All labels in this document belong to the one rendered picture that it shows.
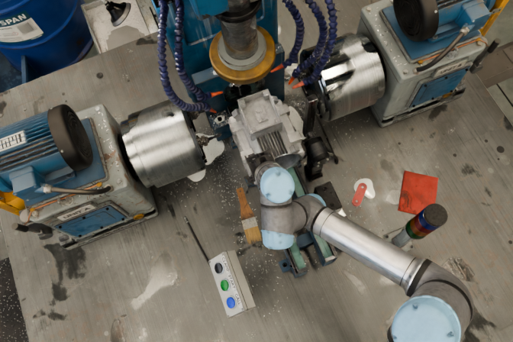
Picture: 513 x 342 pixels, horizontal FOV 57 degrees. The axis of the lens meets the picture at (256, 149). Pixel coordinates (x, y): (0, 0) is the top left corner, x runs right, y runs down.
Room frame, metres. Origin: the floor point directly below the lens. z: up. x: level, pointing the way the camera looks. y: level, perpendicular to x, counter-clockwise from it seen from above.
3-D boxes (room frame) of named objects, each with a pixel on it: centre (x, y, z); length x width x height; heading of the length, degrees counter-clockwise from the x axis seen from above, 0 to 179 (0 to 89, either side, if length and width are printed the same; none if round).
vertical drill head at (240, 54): (0.71, 0.00, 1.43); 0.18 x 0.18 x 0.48
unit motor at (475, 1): (0.78, -0.64, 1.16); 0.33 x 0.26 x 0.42; 103
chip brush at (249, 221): (0.38, 0.07, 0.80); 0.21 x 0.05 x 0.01; 8
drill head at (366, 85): (0.74, -0.34, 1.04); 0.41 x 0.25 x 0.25; 103
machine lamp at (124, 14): (0.84, 0.27, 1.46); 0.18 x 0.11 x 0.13; 13
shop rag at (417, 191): (0.36, -0.53, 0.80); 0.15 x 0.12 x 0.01; 157
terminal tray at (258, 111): (0.61, -0.03, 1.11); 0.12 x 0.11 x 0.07; 12
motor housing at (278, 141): (0.57, -0.04, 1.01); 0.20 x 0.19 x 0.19; 12
